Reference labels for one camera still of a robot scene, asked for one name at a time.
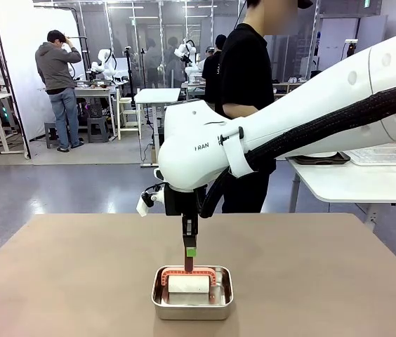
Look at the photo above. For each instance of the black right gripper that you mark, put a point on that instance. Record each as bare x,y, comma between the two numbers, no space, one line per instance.
184,201

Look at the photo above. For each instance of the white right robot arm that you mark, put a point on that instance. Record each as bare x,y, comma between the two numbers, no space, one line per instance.
289,116

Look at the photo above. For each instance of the person's right forearm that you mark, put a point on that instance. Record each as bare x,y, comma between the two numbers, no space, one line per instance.
240,110

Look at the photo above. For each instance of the rectangular metal tin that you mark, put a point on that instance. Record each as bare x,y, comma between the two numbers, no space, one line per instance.
192,309

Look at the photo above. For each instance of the white step stool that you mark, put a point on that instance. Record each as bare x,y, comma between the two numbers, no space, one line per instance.
127,116

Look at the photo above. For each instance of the white standing desk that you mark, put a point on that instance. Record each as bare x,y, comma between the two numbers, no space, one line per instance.
157,95

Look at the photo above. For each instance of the black rectangular tray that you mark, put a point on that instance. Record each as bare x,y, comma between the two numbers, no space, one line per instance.
321,160

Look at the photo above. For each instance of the white side table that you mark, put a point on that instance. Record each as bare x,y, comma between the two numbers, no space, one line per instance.
352,182

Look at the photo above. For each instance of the person in black jacket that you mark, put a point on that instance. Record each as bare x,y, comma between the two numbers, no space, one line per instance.
213,70

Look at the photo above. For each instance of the grey background workbench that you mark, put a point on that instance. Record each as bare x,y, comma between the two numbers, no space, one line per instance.
92,93

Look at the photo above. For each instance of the low shoe shelf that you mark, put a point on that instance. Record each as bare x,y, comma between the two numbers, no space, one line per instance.
285,87

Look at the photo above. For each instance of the person in black shirt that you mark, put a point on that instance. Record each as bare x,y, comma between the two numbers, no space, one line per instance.
243,63

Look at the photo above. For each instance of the man in grey hoodie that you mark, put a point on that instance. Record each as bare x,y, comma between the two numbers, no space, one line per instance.
55,66

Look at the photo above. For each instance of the white backdrop panel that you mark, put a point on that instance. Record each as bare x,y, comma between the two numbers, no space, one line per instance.
19,35

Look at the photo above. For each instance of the grey door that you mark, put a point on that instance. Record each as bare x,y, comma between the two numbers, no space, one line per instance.
373,31

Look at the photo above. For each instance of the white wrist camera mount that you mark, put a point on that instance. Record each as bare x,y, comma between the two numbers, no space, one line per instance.
143,207

